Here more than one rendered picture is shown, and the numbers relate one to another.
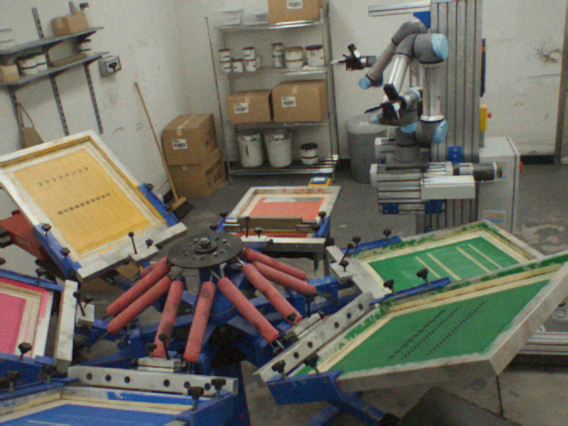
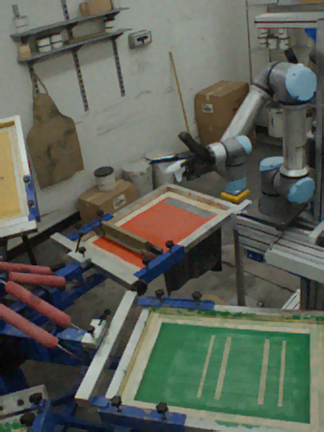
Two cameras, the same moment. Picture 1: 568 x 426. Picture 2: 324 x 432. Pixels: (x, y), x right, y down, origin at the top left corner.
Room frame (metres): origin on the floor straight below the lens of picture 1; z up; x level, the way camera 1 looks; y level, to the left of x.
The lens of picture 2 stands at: (1.30, -1.19, 2.28)
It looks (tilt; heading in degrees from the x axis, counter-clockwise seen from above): 30 degrees down; 34
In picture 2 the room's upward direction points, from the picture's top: 10 degrees counter-clockwise
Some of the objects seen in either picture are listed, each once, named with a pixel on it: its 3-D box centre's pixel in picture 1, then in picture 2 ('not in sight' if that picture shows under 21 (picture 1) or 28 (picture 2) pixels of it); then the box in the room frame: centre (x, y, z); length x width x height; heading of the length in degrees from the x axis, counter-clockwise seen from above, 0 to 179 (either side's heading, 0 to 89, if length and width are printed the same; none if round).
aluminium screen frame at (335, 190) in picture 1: (280, 215); (155, 226); (3.06, 0.02, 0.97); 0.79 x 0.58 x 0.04; 164
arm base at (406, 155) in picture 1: (406, 150); (274, 197); (2.96, -0.69, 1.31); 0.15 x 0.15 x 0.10
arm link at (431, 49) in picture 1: (431, 90); (293, 136); (2.87, -0.80, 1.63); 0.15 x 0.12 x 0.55; 52
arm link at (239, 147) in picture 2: (408, 99); (233, 148); (2.67, -0.63, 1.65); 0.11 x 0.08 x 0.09; 142
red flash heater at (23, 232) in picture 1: (55, 225); not in sight; (3.08, 1.30, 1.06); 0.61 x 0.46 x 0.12; 44
